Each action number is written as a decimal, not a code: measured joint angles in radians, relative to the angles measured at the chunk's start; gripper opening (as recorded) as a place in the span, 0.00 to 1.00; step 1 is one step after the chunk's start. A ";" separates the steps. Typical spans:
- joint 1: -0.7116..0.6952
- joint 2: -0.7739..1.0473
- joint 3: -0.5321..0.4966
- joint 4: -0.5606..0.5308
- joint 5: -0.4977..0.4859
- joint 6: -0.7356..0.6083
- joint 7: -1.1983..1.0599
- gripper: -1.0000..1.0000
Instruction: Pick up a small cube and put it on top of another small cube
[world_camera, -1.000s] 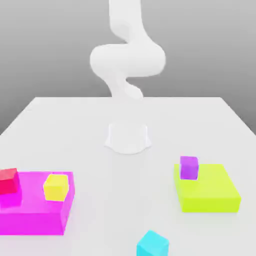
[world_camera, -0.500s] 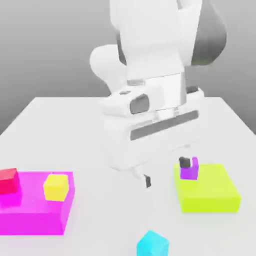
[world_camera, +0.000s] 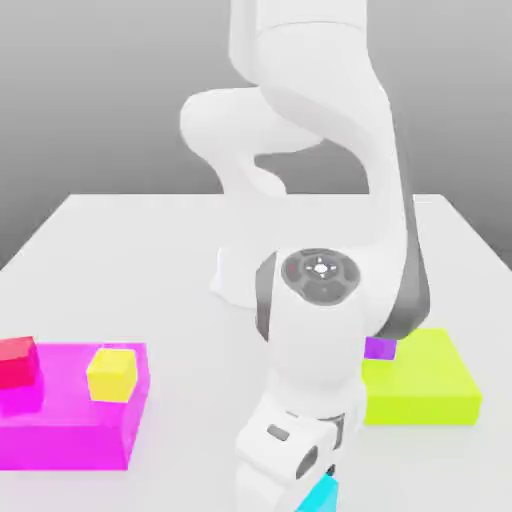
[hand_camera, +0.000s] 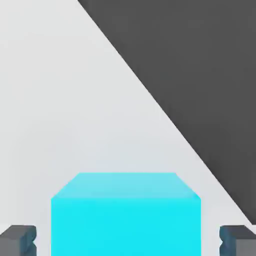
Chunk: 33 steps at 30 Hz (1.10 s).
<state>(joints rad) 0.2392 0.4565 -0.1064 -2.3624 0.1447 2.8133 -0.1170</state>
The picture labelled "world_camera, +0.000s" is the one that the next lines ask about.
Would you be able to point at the small purple cube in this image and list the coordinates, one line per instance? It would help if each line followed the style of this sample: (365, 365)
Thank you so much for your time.
(380, 348)

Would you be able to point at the small yellow cube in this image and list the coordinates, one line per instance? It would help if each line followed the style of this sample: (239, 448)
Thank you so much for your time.
(112, 376)

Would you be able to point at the large yellow-green box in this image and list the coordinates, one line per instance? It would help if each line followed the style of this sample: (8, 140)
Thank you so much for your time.
(420, 384)

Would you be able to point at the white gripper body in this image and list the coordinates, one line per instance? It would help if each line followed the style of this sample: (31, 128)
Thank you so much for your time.
(260, 496)

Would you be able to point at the small cyan cube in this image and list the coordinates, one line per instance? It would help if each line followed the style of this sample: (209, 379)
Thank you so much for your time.
(322, 498)

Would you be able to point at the small red cube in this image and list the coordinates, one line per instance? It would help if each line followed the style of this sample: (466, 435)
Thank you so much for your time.
(16, 362)

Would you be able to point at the large magenta box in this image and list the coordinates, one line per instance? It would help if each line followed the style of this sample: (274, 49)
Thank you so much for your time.
(76, 436)

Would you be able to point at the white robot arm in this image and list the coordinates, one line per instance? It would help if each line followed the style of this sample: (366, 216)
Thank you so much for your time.
(316, 360)

